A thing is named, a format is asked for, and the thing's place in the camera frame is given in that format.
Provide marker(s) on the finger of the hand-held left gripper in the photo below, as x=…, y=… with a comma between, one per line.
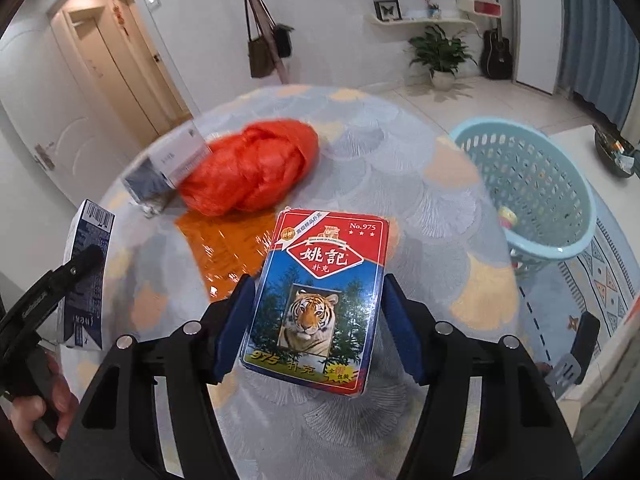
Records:
x=75, y=267

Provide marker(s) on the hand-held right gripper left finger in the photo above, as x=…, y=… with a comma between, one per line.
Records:
x=234, y=332

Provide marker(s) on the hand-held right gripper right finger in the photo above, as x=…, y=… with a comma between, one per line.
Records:
x=401, y=332

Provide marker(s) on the navy and white milk carton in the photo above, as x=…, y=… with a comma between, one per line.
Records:
x=87, y=240

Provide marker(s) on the tiger print playing card box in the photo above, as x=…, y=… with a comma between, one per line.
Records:
x=315, y=305

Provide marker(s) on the person's left hand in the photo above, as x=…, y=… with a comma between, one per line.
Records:
x=62, y=400

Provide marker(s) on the white and navy cardboard box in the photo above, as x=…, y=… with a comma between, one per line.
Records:
x=170, y=160

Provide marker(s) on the yellow and pink wrapper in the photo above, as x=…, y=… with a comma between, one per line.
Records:
x=509, y=217

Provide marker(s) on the orange plastic bag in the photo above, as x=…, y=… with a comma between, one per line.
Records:
x=250, y=165

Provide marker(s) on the white room door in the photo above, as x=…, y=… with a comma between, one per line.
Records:
x=45, y=100

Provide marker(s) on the light blue plastic basket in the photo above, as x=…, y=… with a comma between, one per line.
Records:
x=550, y=200

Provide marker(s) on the patterned blue rug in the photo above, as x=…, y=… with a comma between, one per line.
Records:
x=600, y=270

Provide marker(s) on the red door ornament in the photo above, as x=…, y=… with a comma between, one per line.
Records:
x=120, y=17

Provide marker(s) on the pink coat rack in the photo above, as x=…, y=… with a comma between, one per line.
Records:
x=274, y=65

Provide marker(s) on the brown tote bag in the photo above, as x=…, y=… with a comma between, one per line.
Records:
x=259, y=57

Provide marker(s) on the dark bowl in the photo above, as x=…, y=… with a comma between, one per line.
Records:
x=612, y=155

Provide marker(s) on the green potted plant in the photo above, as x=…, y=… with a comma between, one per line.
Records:
x=440, y=52

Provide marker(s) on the black acoustic guitar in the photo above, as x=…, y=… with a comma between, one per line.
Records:
x=496, y=55

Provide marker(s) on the black hanging bag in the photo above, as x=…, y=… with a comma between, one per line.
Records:
x=282, y=42

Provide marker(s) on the framed butterfly picture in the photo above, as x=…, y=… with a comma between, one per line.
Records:
x=387, y=10

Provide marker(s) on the blue curtain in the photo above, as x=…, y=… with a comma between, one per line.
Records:
x=600, y=35

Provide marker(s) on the white wall shelf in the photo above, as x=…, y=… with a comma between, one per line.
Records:
x=425, y=21

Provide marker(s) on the white and red wall box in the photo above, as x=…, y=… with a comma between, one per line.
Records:
x=480, y=6

